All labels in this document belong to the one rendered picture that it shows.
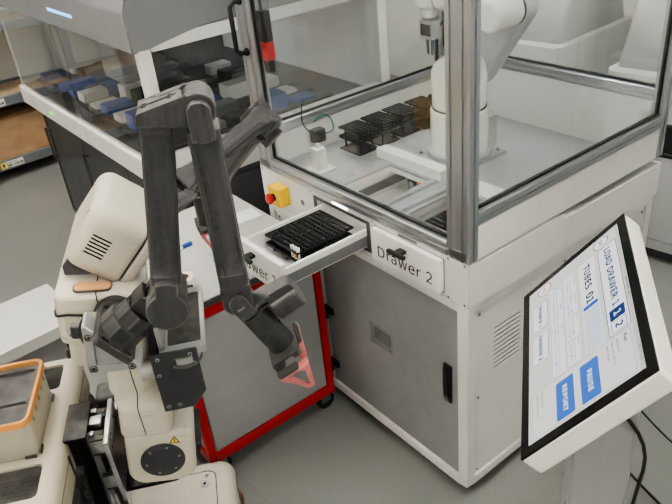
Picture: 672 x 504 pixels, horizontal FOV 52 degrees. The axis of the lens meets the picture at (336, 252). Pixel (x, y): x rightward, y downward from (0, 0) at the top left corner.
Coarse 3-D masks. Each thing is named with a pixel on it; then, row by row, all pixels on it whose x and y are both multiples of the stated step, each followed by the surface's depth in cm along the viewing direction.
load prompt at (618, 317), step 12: (612, 240) 147; (600, 252) 149; (612, 252) 144; (600, 264) 145; (612, 264) 141; (600, 276) 142; (612, 276) 138; (612, 288) 135; (624, 288) 131; (612, 300) 132; (624, 300) 129; (612, 312) 130; (624, 312) 126; (612, 324) 127; (624, 324) 124; (612, 336) 125
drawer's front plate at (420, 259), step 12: (372, 228) 211; (372, 240) 213; (384, 240) 208; (396, 240) 204; (372, 252) 216; (384, 252) 211; (408, 252) 201; (420, 252) 197; (408, 264) 203; (420, 264) 199; (432, 264) 194; (408, 276) 206; (420, 276) 201; (432, 276) 196; (432, 288) 198
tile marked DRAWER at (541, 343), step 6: (546, 330) 148; (540, 336) 148; (546, 336) 146; (534, 342) 149; (540, 342) 147; (546, 342) 144; (534, 348) 147; (540, 348) 145; (546, 348) 143; (534, 354) 146; (540, 354) 143; (546, 354) 141; (534, 360) 144; (540, 360) 142; (534, 366) 142
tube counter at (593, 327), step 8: (584, 296) 143; (592, 296) 140; (584, 304) 141; (592, 304) 138; (584, 312) 139; (592, 312) 136; (600, 312) 134; (584, 320) 137; (592, 320) 134; (600, 320) 132; (584, 328) 135; (592, 328) 132; (600, 328) 130; (592, 336) 131; (600, 336) 128; (592, 344) 129; (600, 344) 127
